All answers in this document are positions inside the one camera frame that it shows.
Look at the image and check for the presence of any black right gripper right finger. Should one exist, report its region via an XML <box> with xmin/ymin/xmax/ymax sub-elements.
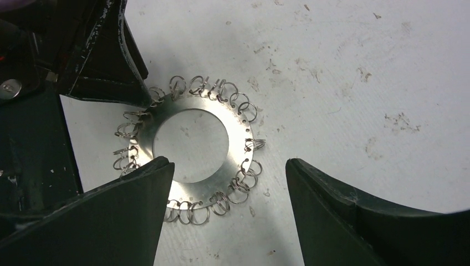
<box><xmin>285</xmin><ymin>158</ymin><xmax>469</xmax><ymax>265</ymax></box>

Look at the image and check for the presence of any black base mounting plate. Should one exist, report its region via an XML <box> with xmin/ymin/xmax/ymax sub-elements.
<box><xmin>1</xmin><ymin>88</ymin><xmax>84</xmax><ymax>238</ymax></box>

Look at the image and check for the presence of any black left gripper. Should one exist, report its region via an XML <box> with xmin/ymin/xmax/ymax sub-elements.
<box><xmin>1</xmin><ymin>1</ymin><xmax>151</xmax><ymax>108</ymax></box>

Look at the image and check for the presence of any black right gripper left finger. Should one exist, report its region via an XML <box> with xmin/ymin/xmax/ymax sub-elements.
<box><xmin>1</xmin><ymin>156</ymin><xmax>175</xmax><ymax>265</ymax></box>

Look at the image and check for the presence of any metal disc with key rings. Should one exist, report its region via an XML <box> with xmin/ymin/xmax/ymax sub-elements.
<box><xmin>113</xmin><ymin>75</ymin><xmax>266</xmax><ymax>226</ymax></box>

